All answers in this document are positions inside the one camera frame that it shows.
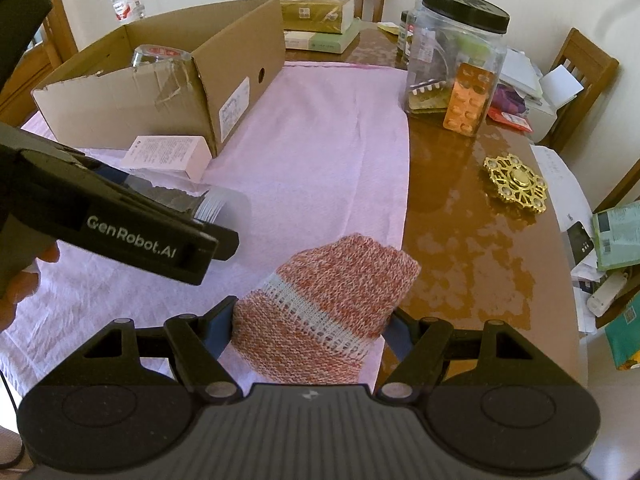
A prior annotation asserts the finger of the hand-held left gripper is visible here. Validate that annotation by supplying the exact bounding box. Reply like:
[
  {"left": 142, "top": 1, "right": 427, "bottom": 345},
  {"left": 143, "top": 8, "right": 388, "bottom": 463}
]
[{"left": 20, "top": 145, "right": 135, "bottom": 188}]

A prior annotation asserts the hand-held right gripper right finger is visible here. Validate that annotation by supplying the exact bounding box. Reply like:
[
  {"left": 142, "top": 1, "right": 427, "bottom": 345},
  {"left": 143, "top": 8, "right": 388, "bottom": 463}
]
[{"left": 377, "top": 307, "right": 556, "bottom": 401}]

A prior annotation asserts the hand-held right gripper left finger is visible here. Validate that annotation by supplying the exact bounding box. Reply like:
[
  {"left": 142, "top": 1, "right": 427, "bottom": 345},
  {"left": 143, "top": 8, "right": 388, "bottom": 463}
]
[{"left": 75, "top": 296, "right": 246, "bottom": 401}]

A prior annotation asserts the brown cardboard box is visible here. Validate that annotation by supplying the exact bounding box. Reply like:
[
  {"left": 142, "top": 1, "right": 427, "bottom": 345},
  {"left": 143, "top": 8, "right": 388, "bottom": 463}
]
[{"left": 31, "top": 0, "right": 287, "bottom": 158}]

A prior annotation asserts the pink knitted sock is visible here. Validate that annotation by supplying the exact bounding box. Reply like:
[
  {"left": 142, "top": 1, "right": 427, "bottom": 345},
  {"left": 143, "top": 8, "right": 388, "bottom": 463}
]
[{"left": 232, "top": 233, "right": 421, "bottom": 383}]

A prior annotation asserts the clear jar with dark discs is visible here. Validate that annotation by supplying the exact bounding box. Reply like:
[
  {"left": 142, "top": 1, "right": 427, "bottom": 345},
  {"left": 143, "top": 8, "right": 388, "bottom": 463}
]
[{"left": 127, "top": 170, "right": 252, "bottom": 238}]

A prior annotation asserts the glass jar of binder clips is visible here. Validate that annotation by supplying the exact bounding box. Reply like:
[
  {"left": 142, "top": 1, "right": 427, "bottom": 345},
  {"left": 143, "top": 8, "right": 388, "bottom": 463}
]
[{"left": 131, "top": 44, "right": 195, "bottom": 70}]

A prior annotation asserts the person's left hand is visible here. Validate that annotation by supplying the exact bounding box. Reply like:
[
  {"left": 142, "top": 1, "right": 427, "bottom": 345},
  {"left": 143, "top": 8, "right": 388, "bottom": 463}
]
[{"left": 0, "top": 245, "right": 61, "bottom": 333}]

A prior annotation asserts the pale pink carton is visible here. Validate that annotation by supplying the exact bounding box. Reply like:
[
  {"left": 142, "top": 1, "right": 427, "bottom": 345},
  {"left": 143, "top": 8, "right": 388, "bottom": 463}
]
[{"left": 121, "top": 135, "right": 212, "bottom": 182}]

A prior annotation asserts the dark grey object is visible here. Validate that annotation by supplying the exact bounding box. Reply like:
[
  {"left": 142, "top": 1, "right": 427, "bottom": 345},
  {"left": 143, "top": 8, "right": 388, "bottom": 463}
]
[{"left": 0, "top": 0, "right": 54, "bottom": 88}]

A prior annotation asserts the pink cloth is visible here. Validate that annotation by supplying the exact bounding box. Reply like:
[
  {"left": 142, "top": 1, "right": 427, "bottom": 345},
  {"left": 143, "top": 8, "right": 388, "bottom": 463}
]
[{"left": 0, "top": 60, "right": 412, "bottom": 396}]

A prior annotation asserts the black electronic device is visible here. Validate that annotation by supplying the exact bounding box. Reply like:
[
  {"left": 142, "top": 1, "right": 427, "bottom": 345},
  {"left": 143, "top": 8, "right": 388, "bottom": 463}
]
[{"left": 566, "top": 221, "right": 596, "bottom": 267}]

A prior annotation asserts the white power strip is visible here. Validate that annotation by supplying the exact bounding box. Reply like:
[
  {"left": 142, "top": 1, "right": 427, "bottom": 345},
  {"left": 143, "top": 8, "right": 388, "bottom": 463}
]
[{"left": 586, "top": 272, "right": 629, "bottom": 317}]

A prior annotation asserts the white paper sheet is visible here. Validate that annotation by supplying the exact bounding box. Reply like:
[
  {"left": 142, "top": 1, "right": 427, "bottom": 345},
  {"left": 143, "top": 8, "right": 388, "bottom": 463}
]
[{"left": 530, "top": 144, "right": 593, "bottom": 233}]

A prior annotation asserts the teal cardboard box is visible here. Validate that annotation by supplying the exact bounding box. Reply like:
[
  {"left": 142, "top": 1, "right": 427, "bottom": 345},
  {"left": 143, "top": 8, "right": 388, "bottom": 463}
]
[{"left": 604, "top": 292, "right": 640, "bottom": 372}]

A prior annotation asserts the orange pill blister pack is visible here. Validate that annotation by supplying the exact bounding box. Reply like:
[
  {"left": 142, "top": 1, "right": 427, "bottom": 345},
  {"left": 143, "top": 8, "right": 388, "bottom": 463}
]
[{"left": 443, "top": 63, "right": 496, "bottom": 136}]

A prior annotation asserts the silver pill blister pack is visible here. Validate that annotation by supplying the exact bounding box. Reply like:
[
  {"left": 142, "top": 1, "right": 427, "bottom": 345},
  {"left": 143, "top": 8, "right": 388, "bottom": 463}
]
[{"left": 407, "top": 80, "right": 451, "bottom": 113}]

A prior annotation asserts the red packet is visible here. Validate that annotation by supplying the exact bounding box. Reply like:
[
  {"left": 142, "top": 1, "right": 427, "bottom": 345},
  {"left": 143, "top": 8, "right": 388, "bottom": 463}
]
[{"left": 487, "top": 106, "right": 533, "bottom": 134}]

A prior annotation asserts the green book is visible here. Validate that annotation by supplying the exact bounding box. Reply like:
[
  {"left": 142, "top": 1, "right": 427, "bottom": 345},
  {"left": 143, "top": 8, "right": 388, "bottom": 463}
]
[{"left": 284, "top": 20, "right": 362, "bottom": 56}]

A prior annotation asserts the yellow tissue box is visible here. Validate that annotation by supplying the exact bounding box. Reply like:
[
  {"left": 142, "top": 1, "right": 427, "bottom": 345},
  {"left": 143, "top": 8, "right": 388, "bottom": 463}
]
[{"left": 271, "top": 0, "right": 357, "bottom": 36}]

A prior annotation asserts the large clear jar black lid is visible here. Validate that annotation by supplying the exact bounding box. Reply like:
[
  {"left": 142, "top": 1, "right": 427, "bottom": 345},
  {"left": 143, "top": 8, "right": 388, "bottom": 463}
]
[{"left": 404, "top": 0, "right": 512, "bottom": 117}]

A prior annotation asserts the white paper card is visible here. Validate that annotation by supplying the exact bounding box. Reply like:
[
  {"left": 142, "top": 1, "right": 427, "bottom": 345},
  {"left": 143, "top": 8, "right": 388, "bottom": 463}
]
[{"left": 540, "top": 62, "right": 585, "bottom": 111}]

